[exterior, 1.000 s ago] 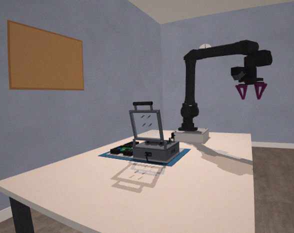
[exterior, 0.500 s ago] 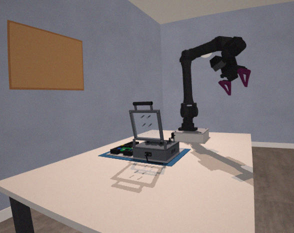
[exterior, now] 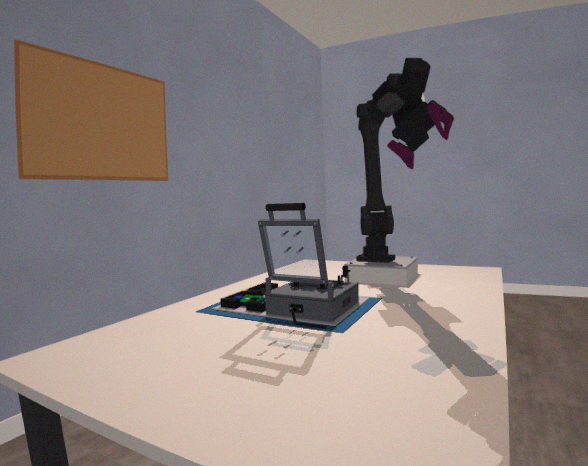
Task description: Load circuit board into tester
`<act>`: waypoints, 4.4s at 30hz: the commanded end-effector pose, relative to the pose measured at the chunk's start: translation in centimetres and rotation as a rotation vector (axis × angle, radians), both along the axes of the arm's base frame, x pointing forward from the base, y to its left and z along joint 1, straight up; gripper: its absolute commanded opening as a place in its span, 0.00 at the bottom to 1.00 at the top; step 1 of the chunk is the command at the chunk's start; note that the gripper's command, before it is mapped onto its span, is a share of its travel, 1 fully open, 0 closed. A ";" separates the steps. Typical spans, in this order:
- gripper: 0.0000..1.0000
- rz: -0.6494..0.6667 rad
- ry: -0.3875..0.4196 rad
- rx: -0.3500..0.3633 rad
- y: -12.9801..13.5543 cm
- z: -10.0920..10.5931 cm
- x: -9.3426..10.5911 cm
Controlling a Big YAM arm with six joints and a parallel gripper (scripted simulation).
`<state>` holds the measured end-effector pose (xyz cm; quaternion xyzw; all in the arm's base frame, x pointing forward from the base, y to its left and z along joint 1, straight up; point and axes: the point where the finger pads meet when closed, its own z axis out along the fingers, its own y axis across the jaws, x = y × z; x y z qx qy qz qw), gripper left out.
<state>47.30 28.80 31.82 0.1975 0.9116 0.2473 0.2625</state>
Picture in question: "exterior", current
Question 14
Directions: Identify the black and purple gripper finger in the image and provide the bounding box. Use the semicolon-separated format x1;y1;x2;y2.
387;140;414;169
426;102;454;140

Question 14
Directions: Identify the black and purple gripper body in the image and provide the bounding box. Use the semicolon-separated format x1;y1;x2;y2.
392;100;447;152

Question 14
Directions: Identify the green circuit board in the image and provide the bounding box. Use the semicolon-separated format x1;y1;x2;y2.
235;293;265;303

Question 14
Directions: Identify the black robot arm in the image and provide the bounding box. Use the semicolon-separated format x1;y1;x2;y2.
356;58;430;263

